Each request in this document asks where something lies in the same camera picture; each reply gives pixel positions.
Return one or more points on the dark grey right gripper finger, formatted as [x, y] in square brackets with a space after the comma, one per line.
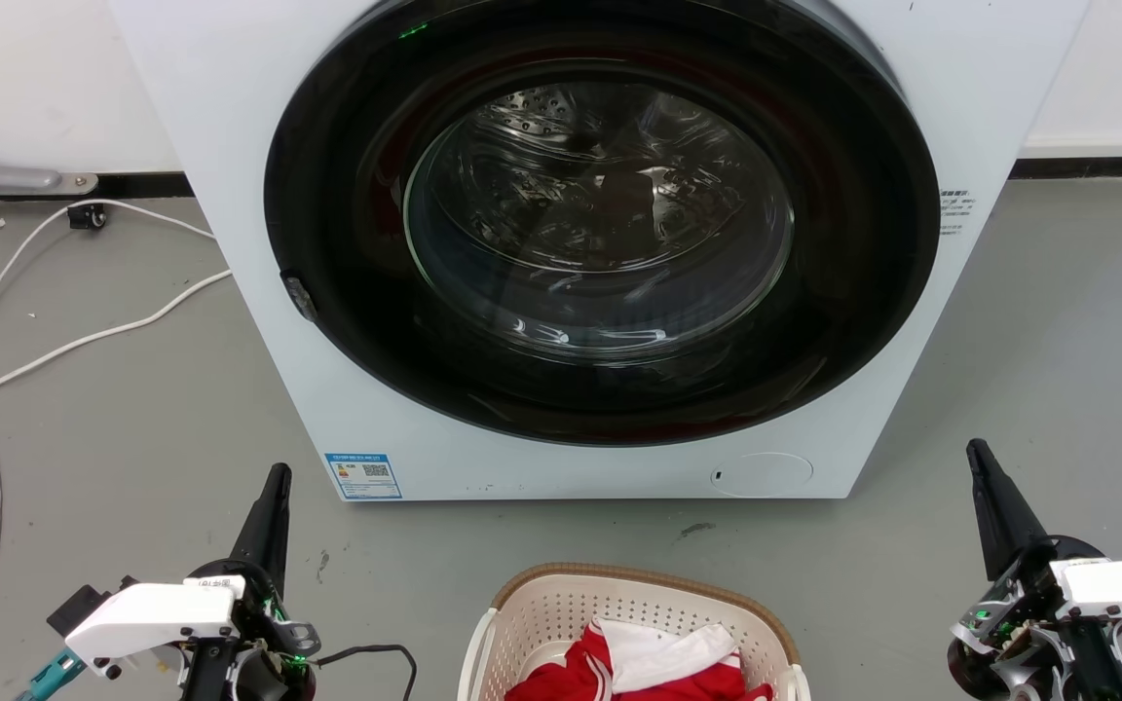
[1001, 516]

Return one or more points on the blue energy label sticker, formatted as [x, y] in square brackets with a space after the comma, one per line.
[363, 475]

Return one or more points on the white front-load washing machine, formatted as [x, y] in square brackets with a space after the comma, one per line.
[240, 127]

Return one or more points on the grey floor pipe bracket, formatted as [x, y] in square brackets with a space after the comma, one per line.
[6, 178]

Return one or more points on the round black glass washer door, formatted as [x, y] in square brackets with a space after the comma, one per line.
[843, 243]

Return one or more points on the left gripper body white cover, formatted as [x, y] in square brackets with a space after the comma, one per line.
[147, 615]

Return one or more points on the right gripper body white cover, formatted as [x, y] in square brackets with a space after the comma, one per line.
[1097, 594]

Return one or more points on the small black floor plug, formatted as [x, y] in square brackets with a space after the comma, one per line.
[86, 216]

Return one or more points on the cream perforated laundry basket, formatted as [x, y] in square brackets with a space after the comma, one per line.
[542, 613]

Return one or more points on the round white filter cover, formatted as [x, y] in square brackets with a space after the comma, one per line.
[766, 474]

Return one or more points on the red and white garment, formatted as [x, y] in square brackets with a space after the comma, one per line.
[580, 672]

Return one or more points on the teal plastic connector clip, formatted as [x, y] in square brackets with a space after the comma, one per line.
[47, 677]

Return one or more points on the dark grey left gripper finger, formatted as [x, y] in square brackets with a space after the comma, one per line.
[267, 531]

